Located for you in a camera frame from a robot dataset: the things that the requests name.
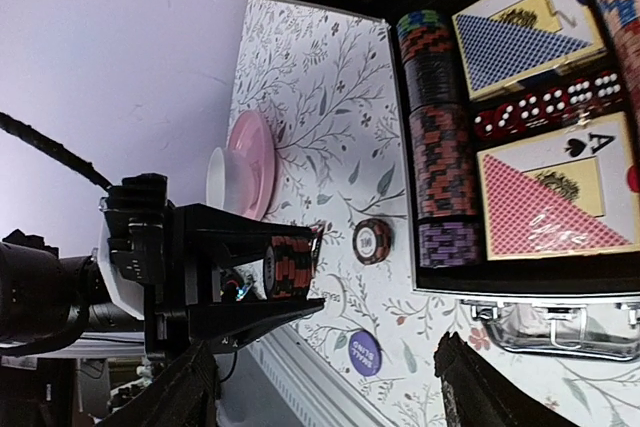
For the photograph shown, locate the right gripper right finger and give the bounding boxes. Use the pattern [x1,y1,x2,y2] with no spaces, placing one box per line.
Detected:
[434,332,573,427]

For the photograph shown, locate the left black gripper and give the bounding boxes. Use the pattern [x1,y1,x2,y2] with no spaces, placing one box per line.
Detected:
[97,173,325,360]

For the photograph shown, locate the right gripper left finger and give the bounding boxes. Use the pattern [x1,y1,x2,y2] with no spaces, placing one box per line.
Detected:
[102,341,220,427]

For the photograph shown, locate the orange black chip roll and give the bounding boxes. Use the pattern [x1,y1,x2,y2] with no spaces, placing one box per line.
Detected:
[262,222,326,300]

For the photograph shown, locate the short chip stack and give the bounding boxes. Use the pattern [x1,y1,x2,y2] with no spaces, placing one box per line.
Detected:
[352,218,393,265]

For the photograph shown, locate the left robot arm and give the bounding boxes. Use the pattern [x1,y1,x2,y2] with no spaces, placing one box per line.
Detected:
[1,174,324,360]

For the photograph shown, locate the white bowl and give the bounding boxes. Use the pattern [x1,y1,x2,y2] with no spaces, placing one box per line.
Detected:
[206,147,260,215]

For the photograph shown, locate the white dealer button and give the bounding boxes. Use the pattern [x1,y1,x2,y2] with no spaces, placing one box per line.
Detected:
[307,274,347,319]

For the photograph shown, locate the blue small blind button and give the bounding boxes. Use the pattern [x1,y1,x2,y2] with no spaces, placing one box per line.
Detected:
[348,330,382,377]

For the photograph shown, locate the pink plate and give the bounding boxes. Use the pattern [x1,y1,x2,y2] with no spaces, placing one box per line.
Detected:
[228,110,276,221]

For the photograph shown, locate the red card deck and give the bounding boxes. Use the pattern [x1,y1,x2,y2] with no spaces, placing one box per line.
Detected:
[477,112,639,260]

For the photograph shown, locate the chip row in case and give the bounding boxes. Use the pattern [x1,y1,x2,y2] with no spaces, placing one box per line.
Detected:
[396,10,481,269]

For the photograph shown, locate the red dice row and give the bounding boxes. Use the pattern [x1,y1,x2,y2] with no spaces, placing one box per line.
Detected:
[471,69,628,143]

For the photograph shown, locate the aluminium poker case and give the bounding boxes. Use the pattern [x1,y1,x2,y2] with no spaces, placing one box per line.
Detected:
[285,0,639,361]

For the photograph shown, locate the blue card deck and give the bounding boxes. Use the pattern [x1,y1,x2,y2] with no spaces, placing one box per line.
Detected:
[452,0,607,101]

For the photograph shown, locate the front aluminium rail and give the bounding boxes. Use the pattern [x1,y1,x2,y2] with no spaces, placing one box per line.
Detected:
[216,327,389,427]

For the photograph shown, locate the left black cable loop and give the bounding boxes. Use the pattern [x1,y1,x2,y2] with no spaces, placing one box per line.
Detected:
[0,111,114,191]

